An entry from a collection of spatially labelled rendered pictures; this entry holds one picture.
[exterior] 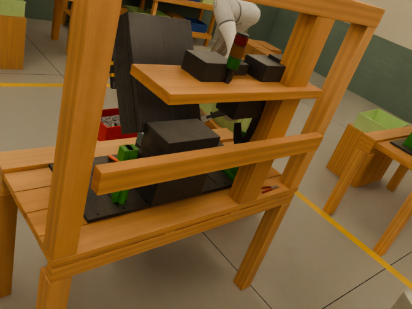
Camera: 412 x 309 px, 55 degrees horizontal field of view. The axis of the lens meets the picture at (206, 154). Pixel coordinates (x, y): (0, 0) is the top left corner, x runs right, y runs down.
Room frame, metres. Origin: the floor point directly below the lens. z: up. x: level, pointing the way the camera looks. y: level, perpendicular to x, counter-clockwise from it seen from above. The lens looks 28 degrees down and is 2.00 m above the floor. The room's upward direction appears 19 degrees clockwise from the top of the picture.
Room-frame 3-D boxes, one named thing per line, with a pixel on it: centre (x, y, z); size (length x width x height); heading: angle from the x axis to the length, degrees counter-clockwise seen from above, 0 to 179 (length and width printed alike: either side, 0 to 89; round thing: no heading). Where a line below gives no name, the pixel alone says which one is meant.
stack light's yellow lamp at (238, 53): (1.48, 0.01, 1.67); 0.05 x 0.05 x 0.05
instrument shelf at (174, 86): (1.60, -0.04, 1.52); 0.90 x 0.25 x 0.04; 139
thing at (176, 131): (1.60, 0.13, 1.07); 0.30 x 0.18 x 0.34; 139
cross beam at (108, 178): (1.52, -0.12, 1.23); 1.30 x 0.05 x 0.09; 139
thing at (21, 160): (1.95, 0.37, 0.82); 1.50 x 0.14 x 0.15; 139
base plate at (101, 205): (1.77, 0.16, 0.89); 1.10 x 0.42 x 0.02; 139
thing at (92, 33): (1.57, -0.07, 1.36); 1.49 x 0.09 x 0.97; 139
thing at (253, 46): (8.06, -0.51, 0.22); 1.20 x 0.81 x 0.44; 42
